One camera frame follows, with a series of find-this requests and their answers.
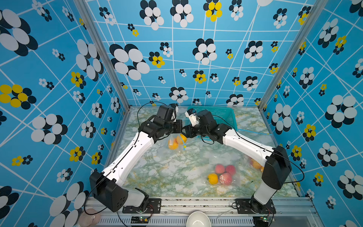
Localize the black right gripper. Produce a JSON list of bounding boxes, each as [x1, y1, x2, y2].
[[181, 123, 210, 139]]

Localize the orange red peach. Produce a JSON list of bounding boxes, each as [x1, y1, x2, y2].
[[168, 139, 179, 150]]

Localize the teal plastic basket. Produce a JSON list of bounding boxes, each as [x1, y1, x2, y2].
[[187, 106, 237, 144]]

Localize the pink peach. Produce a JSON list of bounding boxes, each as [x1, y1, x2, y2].
[[215, 164, 226, 175]]

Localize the yellow orange peach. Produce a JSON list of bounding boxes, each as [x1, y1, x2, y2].
[[208, 173, 219, 185]]

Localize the clear zip-top bag blue zipper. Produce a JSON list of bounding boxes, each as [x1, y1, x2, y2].
[[236, 131, 274, 173]]

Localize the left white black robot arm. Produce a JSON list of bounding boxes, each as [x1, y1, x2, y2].
[[89, 120, 182, 212]]

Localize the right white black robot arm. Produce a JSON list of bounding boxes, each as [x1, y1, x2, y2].
[[182, 124, 292, 213]]

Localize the white bowl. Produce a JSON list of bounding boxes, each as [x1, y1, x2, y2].
[[186, 211, 211, 227]]

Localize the pink translucent object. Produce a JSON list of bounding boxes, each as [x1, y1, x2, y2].
[[78, 209, 101, 227]]

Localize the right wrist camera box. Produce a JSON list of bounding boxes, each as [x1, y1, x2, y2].
[[185, 108, 217, 129]]

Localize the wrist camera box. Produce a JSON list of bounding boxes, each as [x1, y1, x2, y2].
[[156, 104, 178, 122], [185, 108, 217, 129]]

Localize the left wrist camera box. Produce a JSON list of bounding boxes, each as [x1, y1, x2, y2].
[[156, 104, 178, 122]]

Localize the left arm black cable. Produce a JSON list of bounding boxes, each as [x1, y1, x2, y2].
[[83, 101, 168, 216]]

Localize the aluminium front rail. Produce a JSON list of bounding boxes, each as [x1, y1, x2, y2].
[[94, 197, 323, 227]]

